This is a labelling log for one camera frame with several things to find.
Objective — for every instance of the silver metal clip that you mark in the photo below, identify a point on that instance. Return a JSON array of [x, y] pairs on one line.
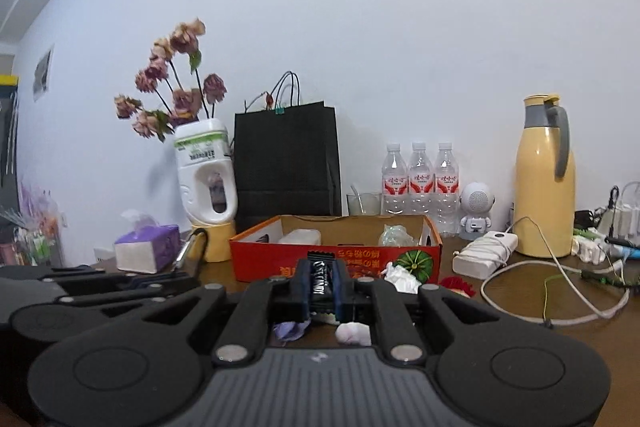
[[187, 249]]

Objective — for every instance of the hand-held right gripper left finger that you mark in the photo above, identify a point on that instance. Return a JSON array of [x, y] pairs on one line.
[[300, 289]]

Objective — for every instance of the glass cup with spoon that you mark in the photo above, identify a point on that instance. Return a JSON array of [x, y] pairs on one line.
[[364, 204]]

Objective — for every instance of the crumpled white tissue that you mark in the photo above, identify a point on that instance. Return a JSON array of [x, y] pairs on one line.
[[402, 279]]

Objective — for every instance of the white robot figure speaker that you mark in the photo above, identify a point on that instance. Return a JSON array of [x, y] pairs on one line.
[[476, 207]]

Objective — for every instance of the purple wrapper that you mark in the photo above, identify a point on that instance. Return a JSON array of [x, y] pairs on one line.
[[290, 332]]

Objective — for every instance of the red rose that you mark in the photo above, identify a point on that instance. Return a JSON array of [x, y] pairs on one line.
[[457, 287]]

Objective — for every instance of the wall poster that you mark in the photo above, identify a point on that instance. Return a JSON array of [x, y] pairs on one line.
[[43, 74]]

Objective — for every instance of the white power adapter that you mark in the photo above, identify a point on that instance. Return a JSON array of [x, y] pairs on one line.
[[482, 254]]

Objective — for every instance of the purple tissue box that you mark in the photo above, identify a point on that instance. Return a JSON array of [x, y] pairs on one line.
[[150, 249]]

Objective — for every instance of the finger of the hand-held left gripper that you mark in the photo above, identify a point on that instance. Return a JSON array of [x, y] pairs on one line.
[[150, 298], [125, 279]]

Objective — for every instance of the clear plastic bag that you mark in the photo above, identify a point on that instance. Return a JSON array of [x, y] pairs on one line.
[[396, 236]]

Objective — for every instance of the red cardboard box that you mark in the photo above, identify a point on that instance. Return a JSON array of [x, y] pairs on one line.
[[280, 259]]

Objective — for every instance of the black paper bag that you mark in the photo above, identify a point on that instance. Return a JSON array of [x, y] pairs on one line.
[[285, 162]]

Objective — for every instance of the dried pink flowers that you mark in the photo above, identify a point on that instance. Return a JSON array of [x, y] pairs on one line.
[[180, 99]]

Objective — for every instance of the white power strip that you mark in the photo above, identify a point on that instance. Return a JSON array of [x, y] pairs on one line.
[[592, 249]]

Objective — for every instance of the clear water bottle red label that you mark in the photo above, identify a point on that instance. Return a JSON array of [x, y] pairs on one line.
[[446, 182], [421, 179], [395, 179]]

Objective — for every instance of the yellow thermos jug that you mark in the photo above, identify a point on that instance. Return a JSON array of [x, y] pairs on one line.
[[542, 187]]

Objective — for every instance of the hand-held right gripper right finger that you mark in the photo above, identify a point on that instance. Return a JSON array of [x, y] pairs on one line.
[[342, 292]]

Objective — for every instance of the yellow mug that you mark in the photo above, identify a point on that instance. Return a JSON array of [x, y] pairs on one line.
[[217, 239]]

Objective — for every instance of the blue pen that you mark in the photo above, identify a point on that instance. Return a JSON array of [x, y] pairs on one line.
[[622, 249]]

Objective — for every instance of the white plastic jug vase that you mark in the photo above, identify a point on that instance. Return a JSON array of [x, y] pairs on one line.
[[205, 157]]

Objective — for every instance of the dark grey cabinet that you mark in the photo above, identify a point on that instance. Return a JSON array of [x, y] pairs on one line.
[[7, 142]]

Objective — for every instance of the colourful small items cluster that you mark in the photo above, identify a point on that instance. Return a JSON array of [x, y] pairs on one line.
[[32, 232]]

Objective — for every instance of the black candy bar packet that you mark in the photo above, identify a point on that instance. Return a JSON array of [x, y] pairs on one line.
[[324, 282]]

